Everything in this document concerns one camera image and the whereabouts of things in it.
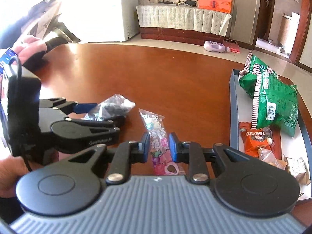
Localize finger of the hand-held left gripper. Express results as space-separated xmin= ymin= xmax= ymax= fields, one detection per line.
xmin=65 ymin=116 xmax=126 ymax=133
xmin=40 ymin=97 xmax=98 ymax=115

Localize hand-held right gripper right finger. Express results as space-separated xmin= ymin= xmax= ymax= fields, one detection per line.
xmin=169 ymin=132 xmax=254 ymax=185

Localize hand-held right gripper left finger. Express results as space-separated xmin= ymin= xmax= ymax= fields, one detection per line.
xmin=68 ymin=132 xmax=150 ymax=186

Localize clear bag of dark snacks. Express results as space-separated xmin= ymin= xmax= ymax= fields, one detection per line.
xmin=84 ymin=94 xmax=136 ymax=123

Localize pink candy packet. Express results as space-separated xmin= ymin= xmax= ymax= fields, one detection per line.
xmin=138 ymin=108 xmax=186 ymax=176

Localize grey box tray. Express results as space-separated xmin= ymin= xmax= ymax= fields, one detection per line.
xmin=229 ymin=68 xmax=312 ymax=201

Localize orange snack packet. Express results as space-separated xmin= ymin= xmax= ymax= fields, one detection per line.
xmin=264 ymin=127 xmax=276 ymax=152
xmin=238 ymin=122 xmax=273 ymax=158

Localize clear pastry packet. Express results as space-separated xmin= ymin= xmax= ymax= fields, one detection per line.
xmin=258 ymin=147 xmax=286 ymax=170

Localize green snack bag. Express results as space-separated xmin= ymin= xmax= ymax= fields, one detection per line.
xmin=238 ymin=51 xmax=281 ymax=101
xmin=251 ymin=70 xmax=299 ymax=137

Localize brown packet with white label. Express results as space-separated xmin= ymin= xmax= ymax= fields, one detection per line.
xmin=283 ymin=156 xmax=306 ymax=186

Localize person's left hand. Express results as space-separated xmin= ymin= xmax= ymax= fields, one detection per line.
xmin=0 ymin=155 xmax=33 ymax=198

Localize smartphone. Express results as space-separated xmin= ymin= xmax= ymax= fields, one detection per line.
xmin=0 ymin=48 xmax=19 ymax=67

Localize black chair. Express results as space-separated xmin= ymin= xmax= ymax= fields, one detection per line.
xmin=45 ymin=21 xmax=82 ymax=52

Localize white chest freezer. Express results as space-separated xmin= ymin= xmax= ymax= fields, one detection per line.
xmin=60 ymin=0 xmax=140 ymax=43

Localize purple bottle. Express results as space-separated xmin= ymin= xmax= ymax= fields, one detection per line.
xmin=204 ymin=40 xmax=231 ymax=53

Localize red floor mat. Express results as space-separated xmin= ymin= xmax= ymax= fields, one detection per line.
xmin=223 ymin=39 xmax=242 ymax=54

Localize cabinet with white cloth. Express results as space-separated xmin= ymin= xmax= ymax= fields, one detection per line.
xmin=135 ymin=4 xmax=232 ymax=47

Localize grey refrigerator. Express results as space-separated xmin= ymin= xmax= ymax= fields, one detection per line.
xmin=230 ymin=0 xmax=263 ymax=42

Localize brown wooden door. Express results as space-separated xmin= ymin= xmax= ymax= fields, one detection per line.
xmin=255 ymin=0 xmax=277 ymax=42

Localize black cable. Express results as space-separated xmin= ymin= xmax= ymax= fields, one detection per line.
xmin=8 ymin=56 xmax=33 ymax=172

